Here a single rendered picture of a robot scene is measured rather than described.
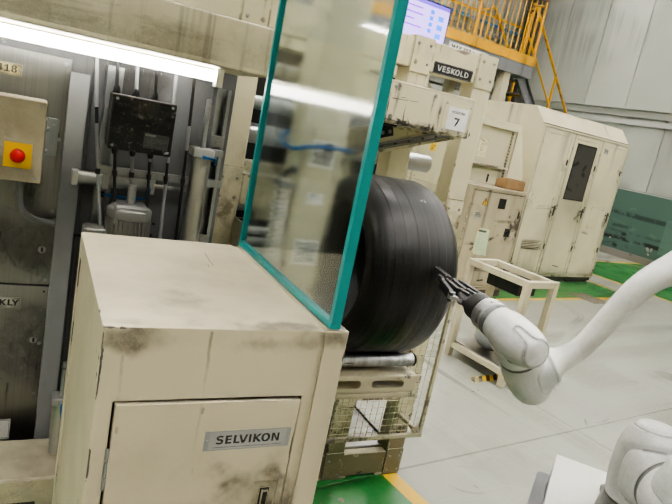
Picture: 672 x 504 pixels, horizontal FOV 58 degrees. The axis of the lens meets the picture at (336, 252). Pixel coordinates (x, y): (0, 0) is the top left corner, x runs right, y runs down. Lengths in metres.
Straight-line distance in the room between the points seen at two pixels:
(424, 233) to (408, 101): 0.57
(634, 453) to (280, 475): 0.97
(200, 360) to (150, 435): 0.14
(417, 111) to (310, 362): 1.33
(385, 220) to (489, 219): 5.12
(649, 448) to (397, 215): 0.88
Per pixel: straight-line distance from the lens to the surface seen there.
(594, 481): 2.03
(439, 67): 2.60
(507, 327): 1.48
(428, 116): 2.21
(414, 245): 1.74
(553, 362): 1.60
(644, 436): 1.77
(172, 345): 0.95
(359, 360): 1.91
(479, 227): 6.74
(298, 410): 1.07
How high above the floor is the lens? 1.61
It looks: 12 degrees down
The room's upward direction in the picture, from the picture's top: 11 degrees clockwise
